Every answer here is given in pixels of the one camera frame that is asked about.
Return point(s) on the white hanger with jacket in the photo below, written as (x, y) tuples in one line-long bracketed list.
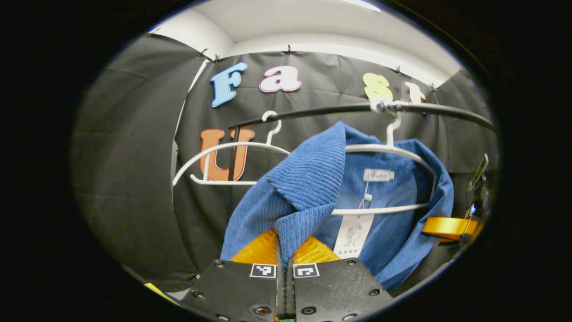
[(391, 129)]

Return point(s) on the row of backdrop clips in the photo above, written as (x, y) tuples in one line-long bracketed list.
[(289, 49)]

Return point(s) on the empty white hanger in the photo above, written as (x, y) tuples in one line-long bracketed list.
[(232, 145)]

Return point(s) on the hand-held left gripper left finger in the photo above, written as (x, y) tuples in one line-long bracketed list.
[(241, 290)]

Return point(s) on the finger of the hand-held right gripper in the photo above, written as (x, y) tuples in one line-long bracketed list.
[(447, 227)]

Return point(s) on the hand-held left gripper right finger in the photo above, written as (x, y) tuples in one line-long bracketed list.
[(330, 290)]

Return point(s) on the black clothes rack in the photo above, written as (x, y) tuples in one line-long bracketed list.
[(321, 110)]

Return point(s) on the large ceiling light panel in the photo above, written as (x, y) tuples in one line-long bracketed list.
[(364, 4)]

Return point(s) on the black backdrop cloth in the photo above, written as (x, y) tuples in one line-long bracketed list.
[(134, 179)]

